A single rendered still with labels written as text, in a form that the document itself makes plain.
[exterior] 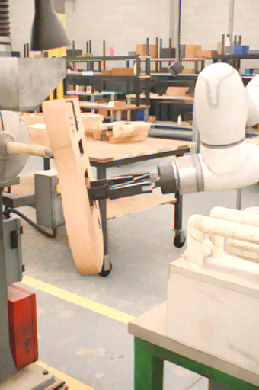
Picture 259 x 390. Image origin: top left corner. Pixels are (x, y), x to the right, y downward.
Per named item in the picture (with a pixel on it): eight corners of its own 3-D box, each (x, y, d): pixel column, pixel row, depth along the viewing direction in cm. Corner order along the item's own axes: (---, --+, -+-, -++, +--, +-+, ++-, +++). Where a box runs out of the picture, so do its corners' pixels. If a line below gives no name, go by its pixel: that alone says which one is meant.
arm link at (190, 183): (199, 187, 130) (174, 190, 130) (193, 151, 128) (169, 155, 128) (204, 196, 121) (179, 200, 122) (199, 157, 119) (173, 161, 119)
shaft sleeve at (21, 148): (11, 139, 172) (16, 146, 174) (4, 146, 171) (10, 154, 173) (48, 145, 161) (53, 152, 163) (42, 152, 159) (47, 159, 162)
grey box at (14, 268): (-18, 279, 216) (-28, 146, 204) (3, 271, 224) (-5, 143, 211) (4, 288, 207) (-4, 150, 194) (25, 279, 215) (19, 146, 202)
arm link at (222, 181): (198, 183, 132) (192, 133, 126) (260, 172, 132) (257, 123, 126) (206, 202, 122) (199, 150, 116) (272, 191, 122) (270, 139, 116)
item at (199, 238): (183, 266, 110) (184, 222, 108) (192, 261, 112) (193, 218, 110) (196, 270, 108) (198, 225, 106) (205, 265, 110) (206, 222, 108)
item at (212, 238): (205, 255, 116) (206, 214, 114) (212, 251, 118) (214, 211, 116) (218, 259, 114) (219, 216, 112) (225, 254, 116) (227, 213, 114)
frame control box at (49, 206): (2, 234, 208) (-2, 170, 202) (43, 222, 224) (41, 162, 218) (43, 247, 193) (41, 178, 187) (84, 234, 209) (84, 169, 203)
